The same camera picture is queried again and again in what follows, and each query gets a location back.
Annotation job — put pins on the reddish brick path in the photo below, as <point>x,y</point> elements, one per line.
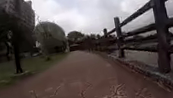
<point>74,70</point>

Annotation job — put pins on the round pale green tree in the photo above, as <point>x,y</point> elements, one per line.
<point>51,35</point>

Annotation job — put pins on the fallen twigs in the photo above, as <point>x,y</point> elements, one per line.
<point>115,91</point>

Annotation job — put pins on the dark leafy tree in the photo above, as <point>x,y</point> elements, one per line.
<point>17,60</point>

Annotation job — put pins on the stone kerb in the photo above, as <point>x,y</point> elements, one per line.
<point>153,74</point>

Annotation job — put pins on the dark wooden rail fence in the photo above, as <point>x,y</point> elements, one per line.
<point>160,25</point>

